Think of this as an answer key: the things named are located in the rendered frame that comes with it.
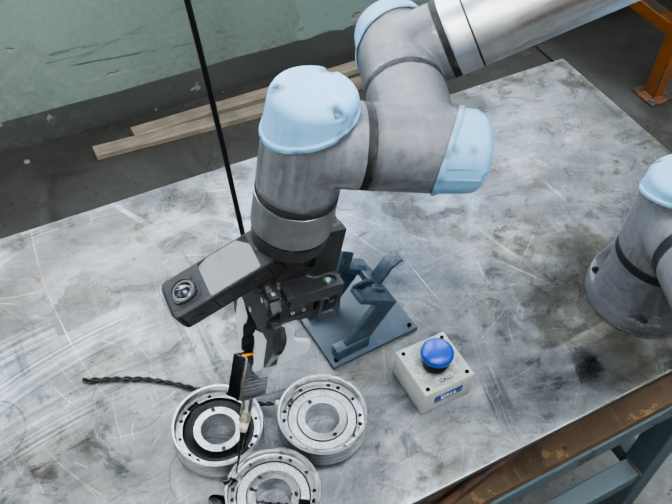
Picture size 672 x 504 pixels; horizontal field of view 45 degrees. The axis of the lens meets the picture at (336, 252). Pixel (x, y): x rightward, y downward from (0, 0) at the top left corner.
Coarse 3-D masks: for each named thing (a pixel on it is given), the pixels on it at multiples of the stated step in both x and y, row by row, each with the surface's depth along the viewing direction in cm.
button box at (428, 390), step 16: (432, 336) 101; (400, 352) 99; (416, 352) 99; (400, 368) 100; (416, 368) 98; (432, 368) 97; (448, 368) 98; (464, 368) 98; (416, 384) 97; (432, 384) 96; (448, 384) 97; (464, 384) 98; (416, 400) 98; (432, 400) 97; (448, 400) 100
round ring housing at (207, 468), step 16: (224, 384) 96; (192, 400) 95; (176, 416) 93; (208, 416) 94; (224, 416) 95; (256, 416) 95; (176, 432) 93; (256, 432) 93; (176, 448) 91; (208, 448) 92; (224, 448) 92; (256, 448) 91; (192, 464) 90; (208, 464) 89; (224, 464) 89
